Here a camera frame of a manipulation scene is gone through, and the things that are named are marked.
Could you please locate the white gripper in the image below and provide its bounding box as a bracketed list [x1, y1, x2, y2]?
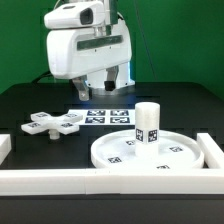
[47, 20, 132, 101]

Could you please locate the white cross-shaped table base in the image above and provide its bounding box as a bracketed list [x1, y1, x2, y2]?
[21, 112, 83, 140]

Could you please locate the white round table top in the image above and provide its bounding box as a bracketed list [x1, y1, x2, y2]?
[91, 129, 204, 170]

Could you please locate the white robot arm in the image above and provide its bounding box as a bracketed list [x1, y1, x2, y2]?
[44, 0, 134, 101]

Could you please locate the white marker sheet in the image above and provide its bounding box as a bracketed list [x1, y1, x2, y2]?
[70, 109, 135, 126]

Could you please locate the white left fence bar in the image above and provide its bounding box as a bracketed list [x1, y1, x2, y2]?
[0, 134, 11, 165]

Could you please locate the white fence bar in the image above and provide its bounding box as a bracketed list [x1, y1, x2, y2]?
[0, 134, 11, 165]
[0, 169, 224, 196]
[197, 133, 224, 169]

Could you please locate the white front fence bar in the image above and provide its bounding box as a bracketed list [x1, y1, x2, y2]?
[0, 169, 224, 196]

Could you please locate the white right fence bar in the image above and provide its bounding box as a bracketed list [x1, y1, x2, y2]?
[197, 133, 224, 169]

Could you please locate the black cable bundle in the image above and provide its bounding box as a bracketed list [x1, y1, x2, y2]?
[31, 70, 54, 84]

